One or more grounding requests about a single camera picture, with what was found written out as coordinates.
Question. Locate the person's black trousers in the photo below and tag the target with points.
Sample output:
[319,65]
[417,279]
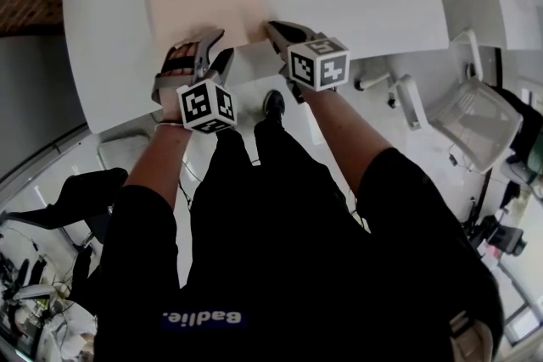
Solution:
[271,157]

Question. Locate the person's left hand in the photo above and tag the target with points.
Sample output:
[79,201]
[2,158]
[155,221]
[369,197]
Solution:
[176,59]

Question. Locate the white table leg frame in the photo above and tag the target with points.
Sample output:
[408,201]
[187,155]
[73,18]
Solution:
[403,95]

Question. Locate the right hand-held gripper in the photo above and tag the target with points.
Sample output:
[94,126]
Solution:
[318,65]

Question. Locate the person's right forearm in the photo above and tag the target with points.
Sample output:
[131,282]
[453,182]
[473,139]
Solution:
[345,131]

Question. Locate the person's black shoe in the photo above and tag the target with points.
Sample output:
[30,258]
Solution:
[275,104]

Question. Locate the person's left forearm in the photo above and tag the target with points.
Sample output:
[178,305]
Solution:
[155,165]

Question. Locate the person's black shirt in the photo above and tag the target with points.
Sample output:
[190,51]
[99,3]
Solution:
[297,288]

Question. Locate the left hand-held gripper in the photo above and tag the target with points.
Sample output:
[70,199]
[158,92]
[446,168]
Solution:
[207,108]

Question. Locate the small black swivel chair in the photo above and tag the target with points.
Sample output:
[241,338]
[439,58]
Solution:
[505,236]

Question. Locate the black office chair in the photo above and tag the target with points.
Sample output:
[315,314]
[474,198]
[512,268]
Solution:
[91,188]

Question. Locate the white paper sheet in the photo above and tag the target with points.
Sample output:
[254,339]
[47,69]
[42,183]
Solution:
[522,12]

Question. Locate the white mesh chair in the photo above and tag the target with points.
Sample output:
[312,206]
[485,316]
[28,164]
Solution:
[475,123]

